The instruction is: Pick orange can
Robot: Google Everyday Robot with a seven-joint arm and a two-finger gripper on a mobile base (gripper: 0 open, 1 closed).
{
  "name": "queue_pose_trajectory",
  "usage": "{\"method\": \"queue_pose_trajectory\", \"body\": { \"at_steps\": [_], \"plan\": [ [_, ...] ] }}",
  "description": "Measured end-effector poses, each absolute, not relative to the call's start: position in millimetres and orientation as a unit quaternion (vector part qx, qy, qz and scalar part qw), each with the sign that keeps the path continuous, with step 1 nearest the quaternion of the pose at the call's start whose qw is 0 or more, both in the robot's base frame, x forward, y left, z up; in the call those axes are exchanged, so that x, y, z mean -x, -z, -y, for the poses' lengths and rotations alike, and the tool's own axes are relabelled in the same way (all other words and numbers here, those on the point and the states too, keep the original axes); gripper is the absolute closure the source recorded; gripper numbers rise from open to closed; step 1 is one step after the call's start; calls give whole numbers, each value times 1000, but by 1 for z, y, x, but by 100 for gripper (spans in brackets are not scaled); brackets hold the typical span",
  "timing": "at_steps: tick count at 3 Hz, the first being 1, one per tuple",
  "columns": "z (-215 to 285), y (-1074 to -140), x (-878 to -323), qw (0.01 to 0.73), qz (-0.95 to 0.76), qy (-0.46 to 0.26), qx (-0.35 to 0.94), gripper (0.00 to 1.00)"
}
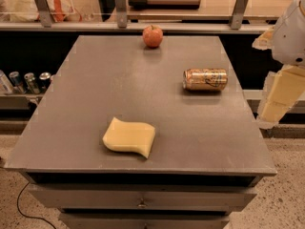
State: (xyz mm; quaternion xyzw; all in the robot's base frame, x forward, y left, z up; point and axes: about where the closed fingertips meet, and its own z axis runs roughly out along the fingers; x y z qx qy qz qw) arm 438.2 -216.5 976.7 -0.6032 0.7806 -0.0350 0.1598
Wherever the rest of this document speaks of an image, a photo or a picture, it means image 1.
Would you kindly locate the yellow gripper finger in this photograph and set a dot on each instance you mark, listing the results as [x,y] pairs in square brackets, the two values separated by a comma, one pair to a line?
[264,41]
[280,92]

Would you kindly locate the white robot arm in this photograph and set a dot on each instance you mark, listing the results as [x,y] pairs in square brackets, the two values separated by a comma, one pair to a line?
[286,40]

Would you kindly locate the orange soda can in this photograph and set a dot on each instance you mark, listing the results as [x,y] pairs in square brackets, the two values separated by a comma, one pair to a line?
[213,80]

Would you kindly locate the dark red-top can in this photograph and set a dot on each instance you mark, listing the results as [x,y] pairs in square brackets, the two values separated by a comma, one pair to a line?
[45,80]

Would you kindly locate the green silver can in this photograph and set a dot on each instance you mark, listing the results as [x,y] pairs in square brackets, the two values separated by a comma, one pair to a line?
[31,82]

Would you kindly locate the blue silver can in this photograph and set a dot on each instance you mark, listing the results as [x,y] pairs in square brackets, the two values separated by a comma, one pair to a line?
[16,79]

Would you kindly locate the grey drawer cabinet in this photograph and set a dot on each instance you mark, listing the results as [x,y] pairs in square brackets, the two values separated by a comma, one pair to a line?
[201,139]

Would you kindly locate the red apple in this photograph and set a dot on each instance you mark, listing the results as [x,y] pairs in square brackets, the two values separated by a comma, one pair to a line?
[152,36]

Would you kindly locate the yellow sponge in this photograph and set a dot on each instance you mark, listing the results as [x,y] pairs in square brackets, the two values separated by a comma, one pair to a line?
[129,137]

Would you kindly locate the lower grey drawer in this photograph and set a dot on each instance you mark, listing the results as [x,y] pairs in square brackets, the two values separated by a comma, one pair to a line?
[143,221]

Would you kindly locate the grey drawer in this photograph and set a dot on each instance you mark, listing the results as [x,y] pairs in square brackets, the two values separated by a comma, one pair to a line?
[143,197]
[143,221]

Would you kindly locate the upper grey drawer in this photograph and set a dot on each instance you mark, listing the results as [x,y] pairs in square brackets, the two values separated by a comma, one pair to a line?
[143,197]

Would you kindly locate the right grey metal bracket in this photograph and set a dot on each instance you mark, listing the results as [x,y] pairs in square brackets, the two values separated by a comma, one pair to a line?
[238,14]

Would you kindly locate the grey metal bracket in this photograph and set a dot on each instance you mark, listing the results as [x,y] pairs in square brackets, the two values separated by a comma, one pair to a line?
[44,13]
[121,13]
[238,14]

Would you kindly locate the middle grey metal bracket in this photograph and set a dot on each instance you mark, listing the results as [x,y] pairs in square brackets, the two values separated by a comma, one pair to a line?
[121,13]

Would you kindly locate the left grey metal bracket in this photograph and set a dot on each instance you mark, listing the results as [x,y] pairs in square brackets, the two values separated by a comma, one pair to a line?
[44,13]

